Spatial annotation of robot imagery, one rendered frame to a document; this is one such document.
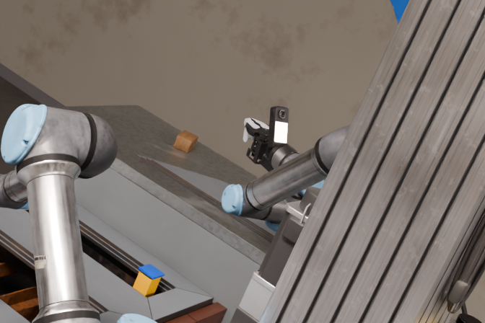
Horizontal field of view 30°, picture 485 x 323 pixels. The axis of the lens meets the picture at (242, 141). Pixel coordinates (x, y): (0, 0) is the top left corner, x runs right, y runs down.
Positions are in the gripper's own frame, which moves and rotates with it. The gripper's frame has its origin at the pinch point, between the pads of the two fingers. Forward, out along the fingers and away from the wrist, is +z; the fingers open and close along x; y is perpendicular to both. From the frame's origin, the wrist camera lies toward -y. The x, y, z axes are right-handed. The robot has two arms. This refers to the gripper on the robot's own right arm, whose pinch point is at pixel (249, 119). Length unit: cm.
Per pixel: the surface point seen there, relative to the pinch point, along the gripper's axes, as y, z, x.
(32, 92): 154, 410, 86
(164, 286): 63, 13, -3
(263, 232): 43, 13, 26
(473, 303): 130, 89, 233
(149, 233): 57, 36, 0
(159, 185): 41, 39, 0
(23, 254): 57, 23, -46
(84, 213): 59, 52, -17
